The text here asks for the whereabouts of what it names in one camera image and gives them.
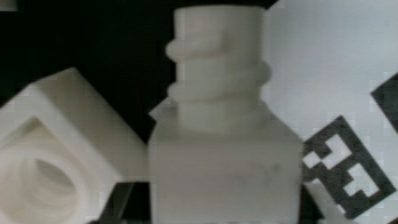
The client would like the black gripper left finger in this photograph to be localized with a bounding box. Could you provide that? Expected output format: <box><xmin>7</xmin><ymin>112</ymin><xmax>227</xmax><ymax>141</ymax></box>
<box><xmin>99</xmin><ymin>182</ymin><xmax>151</xmax><ymax>224</ymax></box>

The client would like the white sheet with tags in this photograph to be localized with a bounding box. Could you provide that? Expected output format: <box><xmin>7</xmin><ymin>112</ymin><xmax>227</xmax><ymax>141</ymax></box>
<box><xmin>263</xmin><ymin>0</ymin><xmax>398</xmax><ymax>224</ymax></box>

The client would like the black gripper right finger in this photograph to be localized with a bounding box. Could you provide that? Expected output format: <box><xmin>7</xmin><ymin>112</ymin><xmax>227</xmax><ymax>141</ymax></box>
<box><xmin>300</xmin><ymin>185</ymin><xmax>323</xmax><ymax>224</ymax></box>

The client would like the white square table top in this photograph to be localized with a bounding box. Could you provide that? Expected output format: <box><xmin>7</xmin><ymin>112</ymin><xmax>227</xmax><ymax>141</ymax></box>
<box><xmin>0</xmin><ymin>68</ymin><xmax>147</xmax><ymax>224</ymax></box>

